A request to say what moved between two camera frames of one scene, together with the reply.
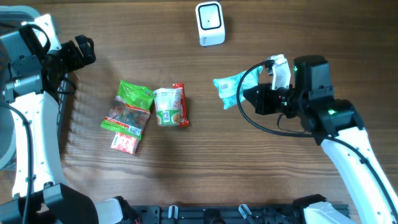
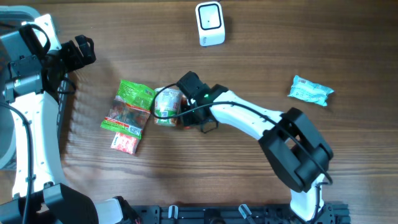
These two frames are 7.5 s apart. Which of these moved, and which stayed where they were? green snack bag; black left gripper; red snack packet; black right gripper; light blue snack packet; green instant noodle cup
Moved: black right gripper; light blue snack packet
Stayed: black left gripper; green snack bag; green instant noodle cup; red snack packet
